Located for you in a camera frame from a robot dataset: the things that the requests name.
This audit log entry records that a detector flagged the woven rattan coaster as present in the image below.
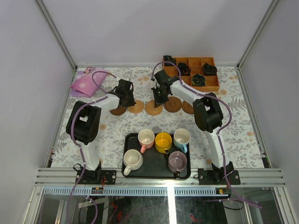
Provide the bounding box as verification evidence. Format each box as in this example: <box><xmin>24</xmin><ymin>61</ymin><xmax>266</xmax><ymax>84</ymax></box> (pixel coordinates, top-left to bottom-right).
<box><xmin>144</xmin><ymin>100</ymin><xmax>163</xmax><ymax>116</ymax></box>
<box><xmin>128</xmin><ymin>100</ymin><xmax>144</xmax><ymax>114</ymax></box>

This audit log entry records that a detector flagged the dark brown wooden coaster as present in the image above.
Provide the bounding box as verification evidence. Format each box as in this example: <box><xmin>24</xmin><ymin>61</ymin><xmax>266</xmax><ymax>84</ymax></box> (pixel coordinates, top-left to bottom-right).
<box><xmin>164</xmin><ymin>97</ymin><xmax>182</xmax><ymax>113</ymax></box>

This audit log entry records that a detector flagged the light blue ceramic cup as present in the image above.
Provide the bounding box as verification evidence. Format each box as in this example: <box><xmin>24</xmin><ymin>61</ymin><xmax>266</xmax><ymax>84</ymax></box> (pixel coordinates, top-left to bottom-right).
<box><xmin>173</xmin><ymin>128</ymin><xmax>191</xmax><ymax>154</ymax></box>

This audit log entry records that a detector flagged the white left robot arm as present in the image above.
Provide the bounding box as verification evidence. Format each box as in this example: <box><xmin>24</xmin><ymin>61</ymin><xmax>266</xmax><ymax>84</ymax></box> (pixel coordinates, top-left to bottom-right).
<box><xmin>66</xmin><ymin>79</ymin><xmax>135</xmax><ymax>184</ymax></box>

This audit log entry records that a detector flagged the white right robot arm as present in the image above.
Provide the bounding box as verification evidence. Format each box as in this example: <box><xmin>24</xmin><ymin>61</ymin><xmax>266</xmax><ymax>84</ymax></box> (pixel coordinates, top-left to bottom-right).
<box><xmin>151</xmin><ymin>70</ymin><xmax>230</xmax><ymax>184</ymax></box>

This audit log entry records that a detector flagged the pink ceramic cup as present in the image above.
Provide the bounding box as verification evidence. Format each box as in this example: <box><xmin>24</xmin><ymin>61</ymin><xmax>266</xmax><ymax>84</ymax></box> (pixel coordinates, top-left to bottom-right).
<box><xmin>137</xmin><ymin>129</ymin><xmax>155</xmax><ymax>154</ymax></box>

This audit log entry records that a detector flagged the yellow ceramic cup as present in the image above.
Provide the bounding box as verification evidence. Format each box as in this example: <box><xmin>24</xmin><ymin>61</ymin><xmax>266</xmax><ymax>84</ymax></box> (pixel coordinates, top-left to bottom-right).
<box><xmin>155</xmin><ymin>132</ymin><xmax>172</xmax><ymax>154</ymax></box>

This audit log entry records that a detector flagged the cream white ceramic cup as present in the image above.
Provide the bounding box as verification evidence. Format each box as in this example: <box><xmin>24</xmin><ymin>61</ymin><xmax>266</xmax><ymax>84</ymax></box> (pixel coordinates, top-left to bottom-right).
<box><xmin>123</xmin><ymin>149</ymin><xmax>143</xmax><ymax>176</ymax></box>

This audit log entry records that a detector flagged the purple ceramic cup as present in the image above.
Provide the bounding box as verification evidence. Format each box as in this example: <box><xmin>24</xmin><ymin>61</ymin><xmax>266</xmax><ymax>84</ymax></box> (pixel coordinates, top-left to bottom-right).
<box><xmin>168</xmin><ymin>151</ymin><xmax>187</xmax><ymax>179</ymax></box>

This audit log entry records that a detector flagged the rolled dark sock with orange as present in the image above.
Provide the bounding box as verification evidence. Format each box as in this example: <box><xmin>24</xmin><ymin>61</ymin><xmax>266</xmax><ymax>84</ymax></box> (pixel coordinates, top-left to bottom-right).
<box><xmin>178</xmin><ymin>62</ymin><xmax>191</xmax><ymax>76</ymax></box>

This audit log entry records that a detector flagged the rolled dark sock top-left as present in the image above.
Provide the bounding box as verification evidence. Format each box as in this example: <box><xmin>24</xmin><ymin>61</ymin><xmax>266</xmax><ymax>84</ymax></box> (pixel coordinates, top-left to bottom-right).
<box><xmin>163</xmin><ymin>55</ymin><xmax>176</xmax><ymax>66</ymax></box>

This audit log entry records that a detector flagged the rolled dark green sock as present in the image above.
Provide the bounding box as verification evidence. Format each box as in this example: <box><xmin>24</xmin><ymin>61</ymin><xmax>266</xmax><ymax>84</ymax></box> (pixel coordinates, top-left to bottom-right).
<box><xmin>191</xmin><ymin>74</ymin><xmax>206</xmax><ymax>87</ymax></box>

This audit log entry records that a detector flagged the pink folded cloth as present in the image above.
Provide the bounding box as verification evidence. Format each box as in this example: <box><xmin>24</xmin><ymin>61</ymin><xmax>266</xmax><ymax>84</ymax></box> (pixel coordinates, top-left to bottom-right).
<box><xmin>71</xmin><ymin>67</ymin><xmax>107</xmax><ymax>98</ymax></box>

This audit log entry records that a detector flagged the orange wooden divider box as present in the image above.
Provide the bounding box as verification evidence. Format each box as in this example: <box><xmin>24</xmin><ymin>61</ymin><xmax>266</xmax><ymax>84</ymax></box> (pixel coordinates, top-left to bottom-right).
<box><xmin>163</xmin><ymin>57</ymin><xmax>220</xmax><ymax>92</ymax></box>

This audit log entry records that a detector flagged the rolled dark sock right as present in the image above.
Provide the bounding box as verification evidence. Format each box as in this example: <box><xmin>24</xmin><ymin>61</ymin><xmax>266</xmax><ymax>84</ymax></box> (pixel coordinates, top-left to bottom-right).
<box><xmin>202</xmin><ymin>63</ymin><xmax>218</xmax><ymax>76</ymax></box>

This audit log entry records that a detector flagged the black plastic tray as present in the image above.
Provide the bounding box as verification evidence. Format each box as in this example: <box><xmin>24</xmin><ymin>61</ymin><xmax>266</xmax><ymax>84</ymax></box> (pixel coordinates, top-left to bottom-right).
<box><xmin>121</xmin><ymin>133</ymin><xmax>191</xmax><ymax>180</ymax></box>

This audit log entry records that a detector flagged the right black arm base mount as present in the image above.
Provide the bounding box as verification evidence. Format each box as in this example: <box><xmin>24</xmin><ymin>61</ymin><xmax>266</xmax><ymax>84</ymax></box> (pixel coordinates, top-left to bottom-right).
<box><xmin>198</xmin><ymin>161</ymin><xmax>241</xmax><ymax>185</ymax></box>

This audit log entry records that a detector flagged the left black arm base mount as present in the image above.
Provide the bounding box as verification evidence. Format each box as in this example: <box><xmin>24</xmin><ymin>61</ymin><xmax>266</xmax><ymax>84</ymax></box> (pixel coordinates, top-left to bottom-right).
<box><xmin>78</xmin><ymin>163</ymin><xmax>117</xmax><ymax>186</ymax></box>

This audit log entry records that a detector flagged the blue slotted cable duct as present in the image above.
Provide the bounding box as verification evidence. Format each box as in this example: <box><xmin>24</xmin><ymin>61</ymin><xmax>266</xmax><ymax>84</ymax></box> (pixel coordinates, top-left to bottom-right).
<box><xmin>44</xmin><ymin>187</ymin><xmax>228</xmax><ymax>197</ymax></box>

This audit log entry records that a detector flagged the aluminium front rail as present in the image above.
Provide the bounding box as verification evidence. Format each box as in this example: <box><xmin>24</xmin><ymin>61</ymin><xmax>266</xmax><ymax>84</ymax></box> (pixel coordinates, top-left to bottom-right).
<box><xmin>35</xmin><ymin>168</ymin><xmax>287</xmax><ymax>187</ymax></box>

